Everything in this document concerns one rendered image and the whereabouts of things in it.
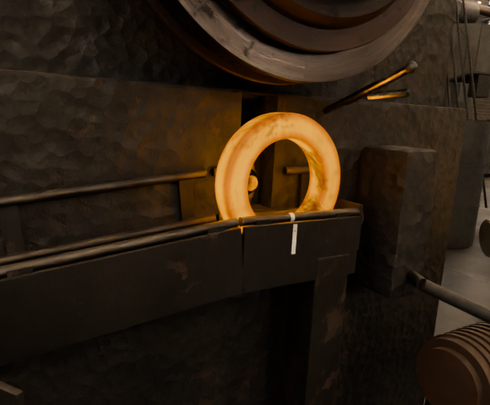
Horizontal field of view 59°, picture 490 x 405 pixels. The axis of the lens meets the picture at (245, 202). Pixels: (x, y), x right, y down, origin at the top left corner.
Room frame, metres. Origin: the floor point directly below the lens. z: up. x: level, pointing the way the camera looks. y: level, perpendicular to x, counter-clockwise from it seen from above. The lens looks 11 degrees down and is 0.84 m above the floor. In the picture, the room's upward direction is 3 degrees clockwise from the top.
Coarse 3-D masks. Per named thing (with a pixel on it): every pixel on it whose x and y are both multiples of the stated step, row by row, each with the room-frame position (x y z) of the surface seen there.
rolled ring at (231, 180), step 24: (264, 120) 0.54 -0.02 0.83; (288, 120) 0.56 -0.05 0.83; (312, 120) 0.58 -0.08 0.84; (240, 144) 0.53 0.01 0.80; (264, 144) 0.54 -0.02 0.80; (312, 144) 0.58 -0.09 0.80; (240, 168) 0.53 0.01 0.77; (312, 168) 0.61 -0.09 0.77; (336, 168) 0.60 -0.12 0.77; (216, 192) 0.54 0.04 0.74; (240, 192) 0.53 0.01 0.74; (312, 192) 0.61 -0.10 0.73; (336, 192) 0.61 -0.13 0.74; (240, 216) 0.53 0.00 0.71
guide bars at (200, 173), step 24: (216, 168) 0.59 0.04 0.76; (288, 168) 0.65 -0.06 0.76; (48, 192) 0.48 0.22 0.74; (72, 192) 0.49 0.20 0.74; (96, 192) 0.51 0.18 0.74; (192, 192) 0.57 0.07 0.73; (0, 216) 0.46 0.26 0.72; (192, 216) 0.57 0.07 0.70; (216, 216) 0.57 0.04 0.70; (96, 240) 0.49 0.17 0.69; (120, 240) 0.50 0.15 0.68; (0, 264) 0.44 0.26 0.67
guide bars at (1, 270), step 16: (352, 208) 0.61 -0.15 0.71; (208, 224) 0.49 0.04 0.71; (224, 224) 0.50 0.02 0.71; (240, 224) 0.52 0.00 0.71; (256, 224) 0.52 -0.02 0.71; (128, 240) 0.45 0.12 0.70; (144, 240) 0.45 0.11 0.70; (160, 240) 0.46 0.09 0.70; (48, 256) 0.41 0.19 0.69; (64, 256) 0.41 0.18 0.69; (80, 256) 0.42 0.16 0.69; (96, 256) 0.43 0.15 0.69; (0, 272) 0.38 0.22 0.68; (16, 272) 0.39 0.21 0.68
